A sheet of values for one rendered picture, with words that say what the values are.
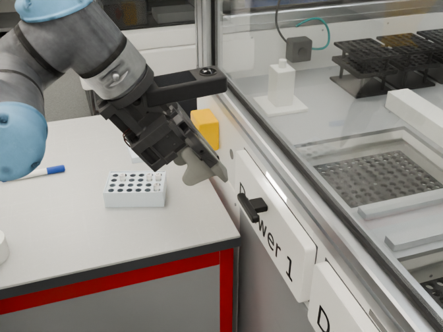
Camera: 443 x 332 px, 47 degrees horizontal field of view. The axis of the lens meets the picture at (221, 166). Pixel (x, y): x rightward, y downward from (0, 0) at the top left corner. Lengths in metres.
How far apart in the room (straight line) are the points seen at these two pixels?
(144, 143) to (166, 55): 0.88
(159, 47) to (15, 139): 1.07
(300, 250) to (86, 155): 0.70
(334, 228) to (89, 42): 0.37
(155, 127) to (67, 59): 0.14
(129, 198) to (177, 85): 0.45
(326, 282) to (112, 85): 0.37
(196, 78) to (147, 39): 0.83
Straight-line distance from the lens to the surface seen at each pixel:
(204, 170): 0.73
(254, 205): 0.82
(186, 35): 1.53
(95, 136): 1.37
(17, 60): 0.61
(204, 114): 1.10
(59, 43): 0.61
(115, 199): 1.08
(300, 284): 0.77
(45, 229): 1.07
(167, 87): 0.67
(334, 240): 0.67
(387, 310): 0.62
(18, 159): 0.50
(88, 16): 0.61
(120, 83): 0.63
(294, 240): 0.75
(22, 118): 0.49
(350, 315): 0.65
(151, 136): 0.67
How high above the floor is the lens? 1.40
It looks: 32 degrees down
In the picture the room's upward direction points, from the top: straight up
